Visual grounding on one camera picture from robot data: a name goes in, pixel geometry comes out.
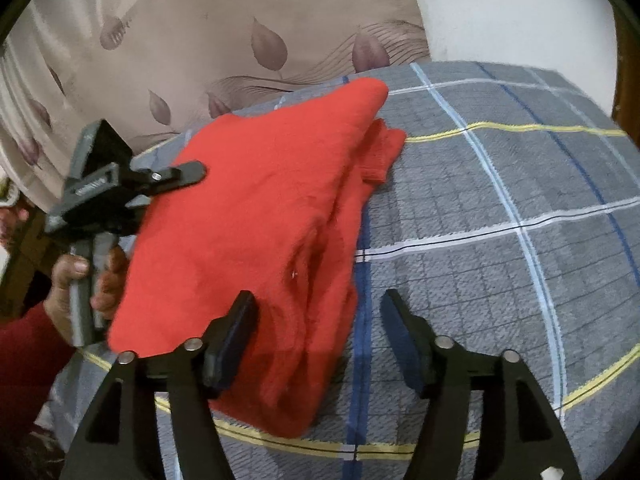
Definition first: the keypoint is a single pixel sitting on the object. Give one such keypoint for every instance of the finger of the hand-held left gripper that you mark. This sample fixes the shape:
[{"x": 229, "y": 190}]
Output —
[{"x": 175, "y": 174}]

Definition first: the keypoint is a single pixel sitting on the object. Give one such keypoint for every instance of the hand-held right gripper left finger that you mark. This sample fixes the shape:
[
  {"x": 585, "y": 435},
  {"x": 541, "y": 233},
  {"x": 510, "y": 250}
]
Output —
[{"x": 235, "y": 340}]

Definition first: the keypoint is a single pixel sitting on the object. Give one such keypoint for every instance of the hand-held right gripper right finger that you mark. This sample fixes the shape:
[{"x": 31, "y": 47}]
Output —
[{"x": 400, "y": 340}]

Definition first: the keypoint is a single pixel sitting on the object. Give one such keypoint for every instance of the red knit sweater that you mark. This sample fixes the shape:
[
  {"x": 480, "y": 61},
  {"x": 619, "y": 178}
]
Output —
[{"x": 260, "y": 220}]

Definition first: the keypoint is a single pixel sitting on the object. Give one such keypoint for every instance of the person's left forearm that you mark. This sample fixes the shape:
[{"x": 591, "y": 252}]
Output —
[{"x": 25, "y": 360}]

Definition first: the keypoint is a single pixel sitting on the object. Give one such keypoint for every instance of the person's left hand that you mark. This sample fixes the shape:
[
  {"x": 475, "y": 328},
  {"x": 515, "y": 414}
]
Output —
[{"x": 65, "y": 280}]

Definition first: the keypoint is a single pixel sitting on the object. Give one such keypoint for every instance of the grey plaid blanket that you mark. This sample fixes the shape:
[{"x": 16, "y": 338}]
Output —
[{"x": 475, "y": 240}]

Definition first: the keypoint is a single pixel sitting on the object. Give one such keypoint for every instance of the beige leaf-pattern headboard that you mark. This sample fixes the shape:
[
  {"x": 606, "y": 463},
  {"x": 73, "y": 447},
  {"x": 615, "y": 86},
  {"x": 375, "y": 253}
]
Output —
[{"x": 225, "y": 25}]

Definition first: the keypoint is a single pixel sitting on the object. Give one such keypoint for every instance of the brown wooden frame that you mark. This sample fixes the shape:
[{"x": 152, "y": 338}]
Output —
[{"x": 629, "y": 90}]

